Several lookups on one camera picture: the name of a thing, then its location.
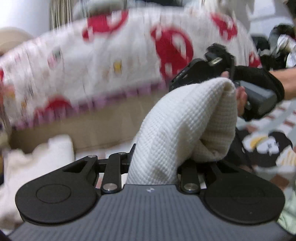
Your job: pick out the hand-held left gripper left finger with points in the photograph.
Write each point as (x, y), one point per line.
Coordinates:
(133, 154)

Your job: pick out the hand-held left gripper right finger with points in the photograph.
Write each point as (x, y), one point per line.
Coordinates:
(190, 178)

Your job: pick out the cream top with green trim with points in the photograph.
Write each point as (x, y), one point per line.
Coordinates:
(185, 120)

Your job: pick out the person's right forearm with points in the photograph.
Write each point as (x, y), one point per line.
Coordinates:
(289, 83)

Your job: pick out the black and white clothes heap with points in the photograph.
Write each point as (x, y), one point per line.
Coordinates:
(277, 46)

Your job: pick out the person's right hand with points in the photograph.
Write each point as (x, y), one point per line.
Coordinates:
(254, 74)

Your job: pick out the beige bed base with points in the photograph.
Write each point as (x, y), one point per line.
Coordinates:
(92, 129)

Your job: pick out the checkered printed play mat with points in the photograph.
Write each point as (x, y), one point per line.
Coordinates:
(266, 143)

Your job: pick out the white quilt with red bears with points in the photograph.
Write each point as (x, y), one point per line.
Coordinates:
(92, 69)

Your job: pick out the cream pants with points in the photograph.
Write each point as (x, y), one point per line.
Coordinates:
(34, 166)

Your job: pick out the light green quilt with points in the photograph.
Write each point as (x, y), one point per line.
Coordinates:
(289, 213)

